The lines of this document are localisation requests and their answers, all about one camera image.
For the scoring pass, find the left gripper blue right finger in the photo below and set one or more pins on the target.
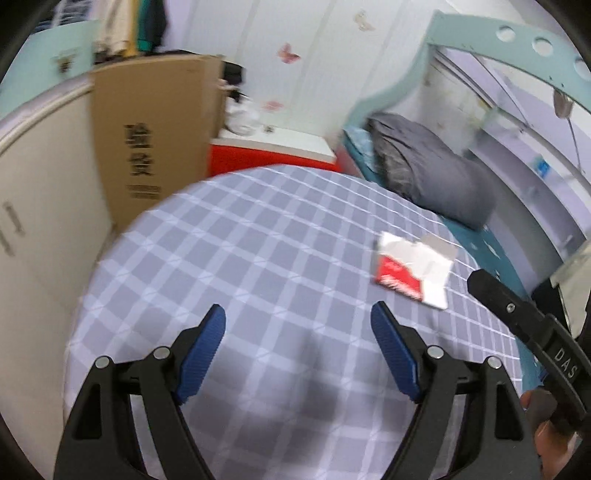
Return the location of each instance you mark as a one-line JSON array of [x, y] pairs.
[[494, 439]]

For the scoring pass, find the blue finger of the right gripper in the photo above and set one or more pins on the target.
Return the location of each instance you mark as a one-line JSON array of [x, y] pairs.
[[522, 318]]

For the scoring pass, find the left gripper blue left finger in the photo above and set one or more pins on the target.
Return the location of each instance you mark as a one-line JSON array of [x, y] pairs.
[[100, 441]]

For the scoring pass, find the person's right hand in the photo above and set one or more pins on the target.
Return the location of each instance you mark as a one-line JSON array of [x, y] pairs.
[[554, 448]]

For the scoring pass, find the red white flat carton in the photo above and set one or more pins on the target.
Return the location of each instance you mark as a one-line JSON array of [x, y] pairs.
[[420, 269]]

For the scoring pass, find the grey folded duvet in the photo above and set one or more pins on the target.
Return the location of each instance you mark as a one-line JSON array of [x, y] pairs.
[[416, 164]]

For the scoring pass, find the grey checked tablecloth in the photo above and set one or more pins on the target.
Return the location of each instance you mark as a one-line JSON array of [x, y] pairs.
[[298, 388]]

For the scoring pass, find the long white low cabinet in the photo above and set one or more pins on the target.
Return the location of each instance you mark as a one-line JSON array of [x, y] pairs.
[[54, 223]]

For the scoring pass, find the red storage box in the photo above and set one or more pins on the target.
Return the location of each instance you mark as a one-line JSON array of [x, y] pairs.
[[231, 152]]

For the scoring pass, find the white wardrobe with butterflies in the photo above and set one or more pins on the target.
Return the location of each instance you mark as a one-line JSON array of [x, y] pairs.
[[306, 63]]

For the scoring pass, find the tall brown cardboard box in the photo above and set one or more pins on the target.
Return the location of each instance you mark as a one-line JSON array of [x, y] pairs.
[[153, 120]]

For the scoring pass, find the white plastic bag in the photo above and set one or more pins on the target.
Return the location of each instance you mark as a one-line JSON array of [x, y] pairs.
[[242, 117]]

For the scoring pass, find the teal drawer unit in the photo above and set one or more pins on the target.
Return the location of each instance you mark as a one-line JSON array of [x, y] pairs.
[[45, 60]]

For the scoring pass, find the hanging clothes row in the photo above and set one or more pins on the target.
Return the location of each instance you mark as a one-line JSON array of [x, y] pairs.
[[128, 29]]

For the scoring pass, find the teal bunk bed frame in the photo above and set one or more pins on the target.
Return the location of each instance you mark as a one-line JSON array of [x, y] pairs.
[[536, 53]]

